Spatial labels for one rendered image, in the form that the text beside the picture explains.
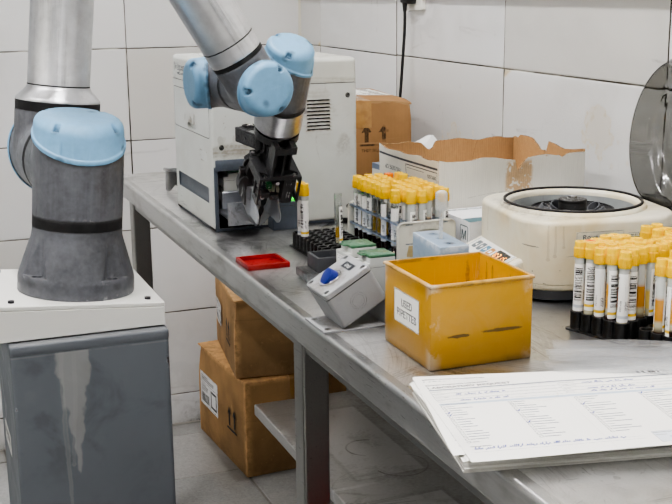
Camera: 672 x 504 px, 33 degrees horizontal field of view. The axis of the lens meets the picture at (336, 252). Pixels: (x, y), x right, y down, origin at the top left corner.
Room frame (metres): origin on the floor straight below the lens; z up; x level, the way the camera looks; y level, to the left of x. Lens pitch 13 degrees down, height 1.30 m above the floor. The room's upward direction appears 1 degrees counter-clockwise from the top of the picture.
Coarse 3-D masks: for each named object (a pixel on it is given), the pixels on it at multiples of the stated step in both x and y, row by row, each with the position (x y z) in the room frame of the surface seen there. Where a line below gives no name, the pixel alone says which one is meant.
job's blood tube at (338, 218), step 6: (336, 198) 1.78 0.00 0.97; (336, 204) 1.78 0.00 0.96; (336, 210) 1.78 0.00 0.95; (336, 216) 1.78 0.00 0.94; (342, 216) 1.78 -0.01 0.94; (336, 222) 1.78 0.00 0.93; (342, 222) 1.78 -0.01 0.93; (336, 228) 1.78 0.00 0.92; (342, 228) 1.78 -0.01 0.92; (336, 234) 1.78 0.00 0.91; (342, 234) 1.78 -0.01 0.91; (336, 240) 1.78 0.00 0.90; (342, 240) 1.78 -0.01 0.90
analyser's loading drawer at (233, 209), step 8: (224, 192) 1.99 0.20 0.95; (232, 192) 2.00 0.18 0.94; (224, 200) 1.99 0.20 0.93; (232, 200) 2.00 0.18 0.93; (240, 200) 2.00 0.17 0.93; (224, 208) 1.99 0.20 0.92; (232, 208) 1.94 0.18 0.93; (240, 208) 1.95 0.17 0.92; (224, 216) 1.98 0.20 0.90; (232, 216) 1.94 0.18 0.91; (240, 216) 1.95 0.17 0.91; (232, 224) 1.94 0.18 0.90; (240, 224) 1.95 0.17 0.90; (248, 224) 1.95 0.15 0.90
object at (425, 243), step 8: (416, 232) 1.50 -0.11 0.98; (424, 232) 1.50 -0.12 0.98; (432, 232) 1.50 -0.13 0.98; (416, 240) 1.49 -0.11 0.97; (424, 240) 1.46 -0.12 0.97; (432, 240) 1.45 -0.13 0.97; (440, 240) 1.45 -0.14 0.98; (448, 240) 1.45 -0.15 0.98; (456, 240) 1.45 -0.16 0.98; (416, 248) 1.49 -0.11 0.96; (424, 248) 1.46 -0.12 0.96; (432, 248) 1.44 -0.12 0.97; (440, 248) 1.41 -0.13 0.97; (448, 248) 1.41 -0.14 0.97; (456, 248) 1.42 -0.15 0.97; (464, 248) 1.42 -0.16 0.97; (416, 256) 1.49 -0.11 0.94; (424, 256) 1.46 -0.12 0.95
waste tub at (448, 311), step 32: (448, 256) 1.37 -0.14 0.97; (480, 256) 1.38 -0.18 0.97; (416, 288) 1.26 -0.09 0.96; (448, 288) 1.23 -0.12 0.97; (480, 288) 1.24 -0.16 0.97; (512, 288) 1.26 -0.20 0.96; (416, 320) 1.25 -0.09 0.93; (448, 320) 1.23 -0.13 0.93; (480, 320) 1.24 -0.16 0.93; (512, 320) 1.26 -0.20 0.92; (416, 352) 1.25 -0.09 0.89; (448, 352) 1.23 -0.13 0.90; (480, 352) 1.24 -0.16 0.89; (512, 352) 1.26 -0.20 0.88
